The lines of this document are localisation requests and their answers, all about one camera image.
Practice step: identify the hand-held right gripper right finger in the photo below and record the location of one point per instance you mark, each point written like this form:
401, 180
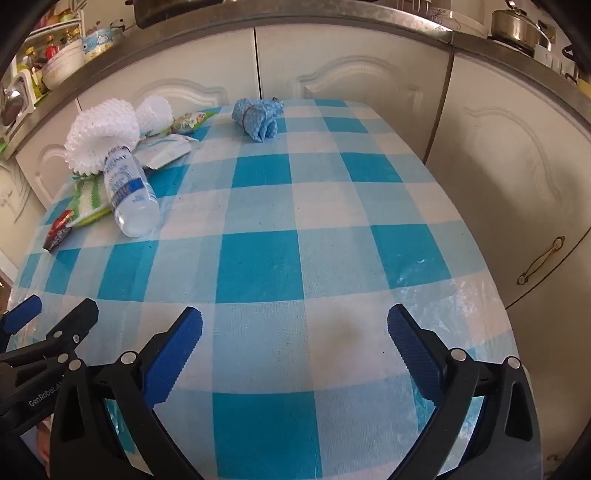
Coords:
415, 353

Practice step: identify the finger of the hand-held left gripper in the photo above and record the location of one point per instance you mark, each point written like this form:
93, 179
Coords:
76, 321
21, 317

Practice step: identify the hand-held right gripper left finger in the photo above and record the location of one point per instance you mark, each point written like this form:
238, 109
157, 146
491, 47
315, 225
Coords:
178, 353

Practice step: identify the red black snack wrapper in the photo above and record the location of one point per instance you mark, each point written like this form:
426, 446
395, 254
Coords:
57, 230

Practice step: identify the green white striped cloth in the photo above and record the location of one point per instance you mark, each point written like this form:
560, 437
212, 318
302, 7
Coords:
87, 203

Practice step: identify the clear plastic bottle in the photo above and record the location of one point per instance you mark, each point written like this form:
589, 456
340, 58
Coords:
131, 203

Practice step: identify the large white foam net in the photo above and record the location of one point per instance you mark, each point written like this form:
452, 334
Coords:
99, 134

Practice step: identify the white plastic packet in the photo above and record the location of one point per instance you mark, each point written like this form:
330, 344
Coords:
164, 150

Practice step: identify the small white foam net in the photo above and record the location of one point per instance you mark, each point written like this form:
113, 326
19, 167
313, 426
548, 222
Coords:
154, 113

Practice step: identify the green snack wrapper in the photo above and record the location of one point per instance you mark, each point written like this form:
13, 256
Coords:
191, 121

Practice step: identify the blue cloth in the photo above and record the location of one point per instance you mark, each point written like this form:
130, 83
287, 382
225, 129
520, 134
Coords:
256, 119

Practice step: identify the white refrigerator with leaf print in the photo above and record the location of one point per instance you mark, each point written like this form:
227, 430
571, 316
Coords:
14, 207

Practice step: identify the blue white checkered tablecloth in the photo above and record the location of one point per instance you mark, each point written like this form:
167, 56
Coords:
258, 263

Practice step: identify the white dish rack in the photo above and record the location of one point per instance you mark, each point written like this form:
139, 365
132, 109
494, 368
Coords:
27, 78

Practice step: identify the white bowl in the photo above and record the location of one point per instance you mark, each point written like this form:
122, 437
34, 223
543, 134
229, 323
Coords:
62, 64

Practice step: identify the blue white printed container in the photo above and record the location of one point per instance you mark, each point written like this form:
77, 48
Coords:
99, 44

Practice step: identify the steel cooking pot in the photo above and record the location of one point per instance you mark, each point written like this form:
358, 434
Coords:
512, 27

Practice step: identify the grey kitchen countertop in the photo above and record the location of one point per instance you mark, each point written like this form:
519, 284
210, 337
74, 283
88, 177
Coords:
277, 16

